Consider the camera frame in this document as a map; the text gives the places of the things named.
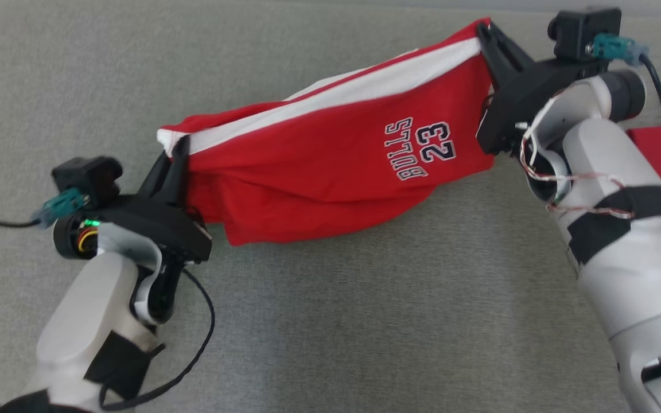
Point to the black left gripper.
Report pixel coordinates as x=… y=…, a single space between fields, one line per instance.
x=158 y=223

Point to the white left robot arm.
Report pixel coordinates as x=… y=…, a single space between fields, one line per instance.
x=89 y=310

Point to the grey fabric sofa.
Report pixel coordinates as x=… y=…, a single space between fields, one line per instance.
x=393 y=315

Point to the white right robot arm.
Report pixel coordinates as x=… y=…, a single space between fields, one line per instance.
x=629 y=264

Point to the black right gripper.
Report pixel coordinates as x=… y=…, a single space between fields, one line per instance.
x=520 y=97

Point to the red Bulls 23 shorts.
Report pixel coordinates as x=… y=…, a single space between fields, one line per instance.
x=319 y=155

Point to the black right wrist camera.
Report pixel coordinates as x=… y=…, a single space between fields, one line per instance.
x=580 y=31

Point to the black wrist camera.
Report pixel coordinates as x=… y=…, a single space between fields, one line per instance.
x=580 y=31
x=86 y=175

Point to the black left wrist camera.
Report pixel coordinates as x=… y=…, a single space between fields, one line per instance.
x=86 y=175

